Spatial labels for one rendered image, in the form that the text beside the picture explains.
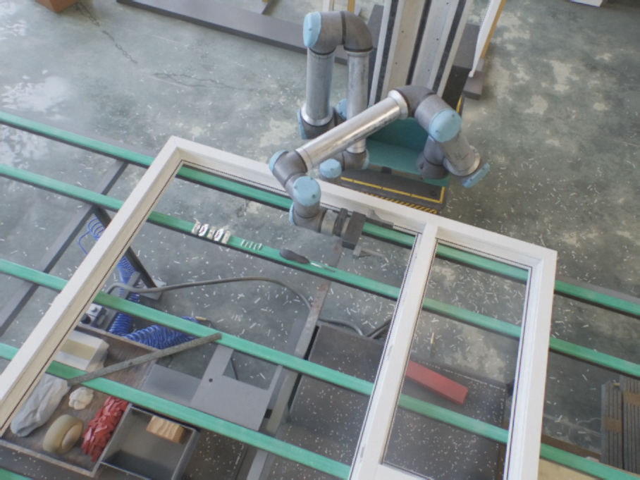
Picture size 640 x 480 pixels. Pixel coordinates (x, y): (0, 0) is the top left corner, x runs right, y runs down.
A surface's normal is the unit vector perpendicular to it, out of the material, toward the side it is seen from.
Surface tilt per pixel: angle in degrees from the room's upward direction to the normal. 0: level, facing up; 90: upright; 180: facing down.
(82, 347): 0
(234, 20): 0
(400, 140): 90
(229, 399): 0
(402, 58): 90
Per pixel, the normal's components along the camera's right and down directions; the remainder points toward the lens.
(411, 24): -0.25, 0.83
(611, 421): 0.06, -0.51
